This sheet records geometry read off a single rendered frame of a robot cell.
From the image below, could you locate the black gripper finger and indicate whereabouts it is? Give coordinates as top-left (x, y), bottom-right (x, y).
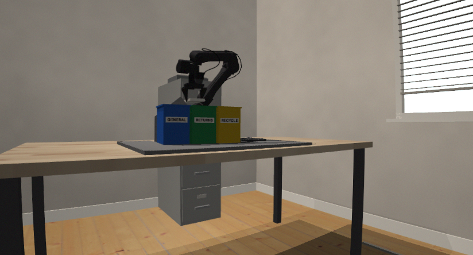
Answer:
top-left (181, 88), bottom-right (188, 102)
top-left (200, 88), bottom-right (207, 99)

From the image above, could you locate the yellow open-top bin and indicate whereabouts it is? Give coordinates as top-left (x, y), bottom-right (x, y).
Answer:
top-left (216, 106), bottom-right (242, 144)

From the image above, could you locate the green bin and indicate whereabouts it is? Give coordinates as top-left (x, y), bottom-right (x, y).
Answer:
top-left (189, 105), bottom-right (217, 144)

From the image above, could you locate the white well plate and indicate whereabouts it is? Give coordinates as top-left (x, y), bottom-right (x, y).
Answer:
top-left (185, 98), bottom-right (206, 103)

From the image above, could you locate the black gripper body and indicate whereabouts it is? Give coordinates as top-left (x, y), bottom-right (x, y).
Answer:
top-left (181, 83), bottom-right (204, 90)

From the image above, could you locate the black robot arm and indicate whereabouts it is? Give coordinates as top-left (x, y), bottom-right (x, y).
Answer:
top-left (176, 51), bottom-right (239, 106)

